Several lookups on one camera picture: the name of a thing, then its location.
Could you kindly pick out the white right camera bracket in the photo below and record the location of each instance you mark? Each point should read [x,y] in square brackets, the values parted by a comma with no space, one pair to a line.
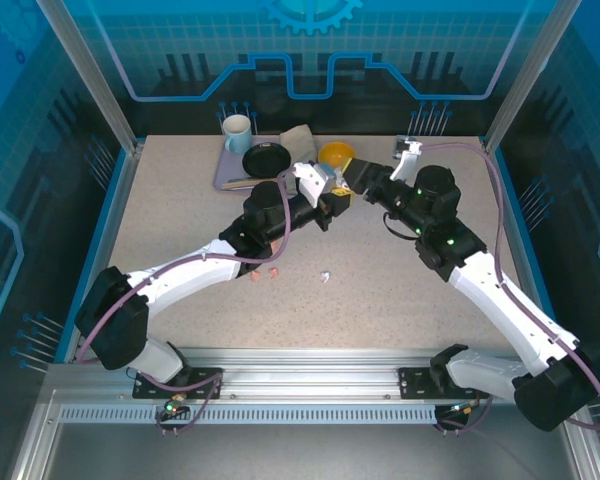
[407,162]

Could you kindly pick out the aluminium frame rail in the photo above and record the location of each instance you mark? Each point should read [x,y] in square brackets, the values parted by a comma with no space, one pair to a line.
[305,380]

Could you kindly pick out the lavender tray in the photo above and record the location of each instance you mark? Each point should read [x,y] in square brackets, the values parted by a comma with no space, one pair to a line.
[227,172]

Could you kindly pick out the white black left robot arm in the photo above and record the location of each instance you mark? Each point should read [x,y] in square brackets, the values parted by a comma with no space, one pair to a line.
[190,270]

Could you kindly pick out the green LED connector board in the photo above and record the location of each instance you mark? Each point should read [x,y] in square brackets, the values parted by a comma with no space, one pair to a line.
[457,410]
[172,407]

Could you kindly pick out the black round plate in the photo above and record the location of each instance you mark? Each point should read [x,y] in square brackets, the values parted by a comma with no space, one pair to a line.
[267,160]

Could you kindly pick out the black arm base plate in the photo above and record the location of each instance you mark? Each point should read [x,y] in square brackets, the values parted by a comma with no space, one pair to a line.
[415,385]
[205,382]

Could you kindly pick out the pink earbud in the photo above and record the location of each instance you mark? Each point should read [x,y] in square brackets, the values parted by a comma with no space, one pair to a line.
[255,276]
[273,273]

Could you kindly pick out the white camera bracket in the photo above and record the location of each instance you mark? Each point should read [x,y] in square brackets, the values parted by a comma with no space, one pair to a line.
[307,185]
[407,162]

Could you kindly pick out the light blue mug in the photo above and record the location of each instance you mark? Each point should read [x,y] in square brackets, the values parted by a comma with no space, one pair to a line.
[237,132]

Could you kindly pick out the white earbud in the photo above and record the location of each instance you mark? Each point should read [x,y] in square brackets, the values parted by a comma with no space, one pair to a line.
[325,277]

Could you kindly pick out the grey folded cloth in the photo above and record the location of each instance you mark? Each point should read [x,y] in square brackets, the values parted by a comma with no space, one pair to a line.
[300,142]

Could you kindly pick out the white left camera bracket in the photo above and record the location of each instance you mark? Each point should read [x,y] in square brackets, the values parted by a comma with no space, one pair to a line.
[307,185]

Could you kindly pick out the aluminium frame post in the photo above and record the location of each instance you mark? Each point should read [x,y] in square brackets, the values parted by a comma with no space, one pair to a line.
[90,75]
[530,75]

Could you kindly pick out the orange bowl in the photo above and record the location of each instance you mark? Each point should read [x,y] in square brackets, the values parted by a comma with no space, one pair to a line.
[335,152]

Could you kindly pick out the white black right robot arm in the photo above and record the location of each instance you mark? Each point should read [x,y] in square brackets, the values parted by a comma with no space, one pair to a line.
[505,310]

